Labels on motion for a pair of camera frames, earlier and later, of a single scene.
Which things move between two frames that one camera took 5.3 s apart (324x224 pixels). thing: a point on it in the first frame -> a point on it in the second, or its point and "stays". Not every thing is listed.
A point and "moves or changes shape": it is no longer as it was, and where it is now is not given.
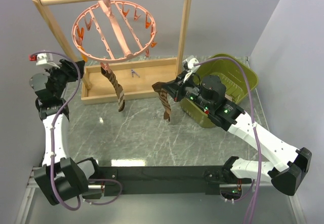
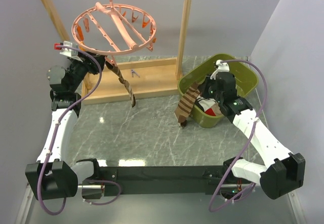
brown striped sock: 164,99 -> 185,106
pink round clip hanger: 114,31 moves or changes shape
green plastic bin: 240,78 stays
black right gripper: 176,89 -> 204,86
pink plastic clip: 106,67 -> 112,61
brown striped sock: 118,88 -> 114,67
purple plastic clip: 132,71 stays
